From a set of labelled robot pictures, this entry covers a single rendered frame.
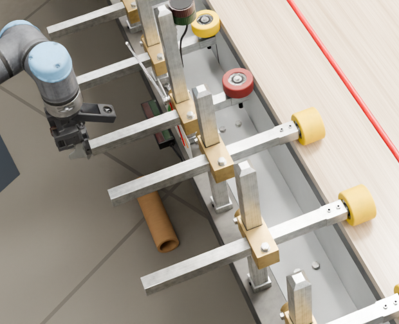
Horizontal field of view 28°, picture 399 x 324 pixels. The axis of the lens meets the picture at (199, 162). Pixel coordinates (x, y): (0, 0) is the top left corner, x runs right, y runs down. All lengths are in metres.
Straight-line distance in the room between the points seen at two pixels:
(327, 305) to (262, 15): 0.81
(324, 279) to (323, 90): 0.47
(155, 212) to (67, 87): 1.10
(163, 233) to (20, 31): 1.13
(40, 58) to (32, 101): 1.63
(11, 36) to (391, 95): 0.93
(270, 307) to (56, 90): 0.71
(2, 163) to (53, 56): 1.33
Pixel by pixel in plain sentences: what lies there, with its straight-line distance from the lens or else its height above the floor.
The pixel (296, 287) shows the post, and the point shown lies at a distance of 1.47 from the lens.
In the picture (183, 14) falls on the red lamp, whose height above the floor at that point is 1.16.
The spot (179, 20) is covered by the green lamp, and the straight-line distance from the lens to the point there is 1.91.
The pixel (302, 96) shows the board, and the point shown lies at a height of 0.90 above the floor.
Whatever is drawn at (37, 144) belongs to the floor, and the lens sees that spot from 3.30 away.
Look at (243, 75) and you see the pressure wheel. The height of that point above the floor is 0.90.
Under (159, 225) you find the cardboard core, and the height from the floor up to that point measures 0.08.
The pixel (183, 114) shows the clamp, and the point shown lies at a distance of 2.08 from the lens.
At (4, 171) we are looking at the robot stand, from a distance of 3.16.
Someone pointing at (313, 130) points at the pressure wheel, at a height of 0.96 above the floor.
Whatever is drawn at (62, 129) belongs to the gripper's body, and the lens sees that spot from 1.99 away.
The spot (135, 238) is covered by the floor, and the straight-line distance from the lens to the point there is 2.92.
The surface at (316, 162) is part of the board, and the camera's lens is 1.91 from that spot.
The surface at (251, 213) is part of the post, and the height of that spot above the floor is 1.02.
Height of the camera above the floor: 2.42
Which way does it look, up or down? 52 degrees down
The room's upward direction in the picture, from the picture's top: 11 degrees counter-clockwise
